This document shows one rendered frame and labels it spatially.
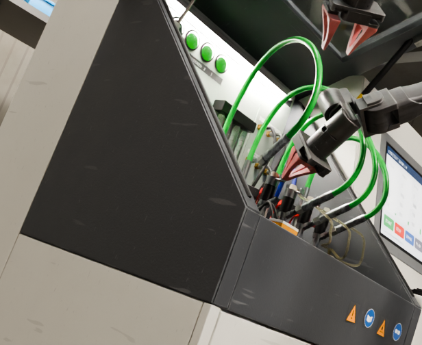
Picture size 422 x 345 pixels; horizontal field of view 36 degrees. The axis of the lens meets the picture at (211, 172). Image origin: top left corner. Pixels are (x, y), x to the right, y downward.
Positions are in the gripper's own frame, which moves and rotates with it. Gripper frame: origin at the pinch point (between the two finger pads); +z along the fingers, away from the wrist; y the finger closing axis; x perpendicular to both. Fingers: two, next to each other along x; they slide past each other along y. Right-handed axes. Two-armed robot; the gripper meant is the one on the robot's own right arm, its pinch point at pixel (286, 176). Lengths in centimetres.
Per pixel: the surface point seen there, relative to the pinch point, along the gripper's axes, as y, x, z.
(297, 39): 21.2, 9.4, -20.5
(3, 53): 185, 22, 112
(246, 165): 17.3, -3.4, 11.7
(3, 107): 169, 11, 130
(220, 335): -45, 24, 7
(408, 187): 33, -66, -1
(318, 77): 2.4, 11.4, -21.7
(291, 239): -30.7, 15.2, -5.6
